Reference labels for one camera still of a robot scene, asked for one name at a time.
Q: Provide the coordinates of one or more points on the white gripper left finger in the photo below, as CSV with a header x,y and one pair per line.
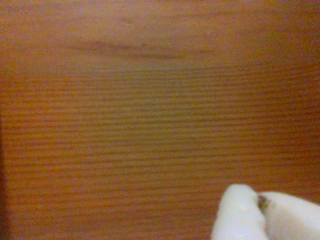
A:
x,y
237,215

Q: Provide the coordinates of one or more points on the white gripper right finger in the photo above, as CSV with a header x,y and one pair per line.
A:
x,y
292,220

